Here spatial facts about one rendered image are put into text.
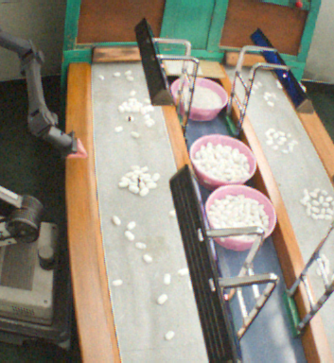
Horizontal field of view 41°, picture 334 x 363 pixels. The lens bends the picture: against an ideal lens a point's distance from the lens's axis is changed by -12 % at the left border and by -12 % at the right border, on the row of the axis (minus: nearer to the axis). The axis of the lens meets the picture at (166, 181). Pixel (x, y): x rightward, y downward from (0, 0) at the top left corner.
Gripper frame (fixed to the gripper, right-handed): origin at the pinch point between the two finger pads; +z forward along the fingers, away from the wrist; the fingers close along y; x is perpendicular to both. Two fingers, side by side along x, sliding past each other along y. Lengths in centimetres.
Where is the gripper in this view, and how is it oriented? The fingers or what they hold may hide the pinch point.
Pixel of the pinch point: (84, 155)
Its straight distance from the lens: 177.6
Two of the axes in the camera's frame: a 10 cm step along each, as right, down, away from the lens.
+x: -7.4, 5.3, 4.1
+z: 6.5, 4.3, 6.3
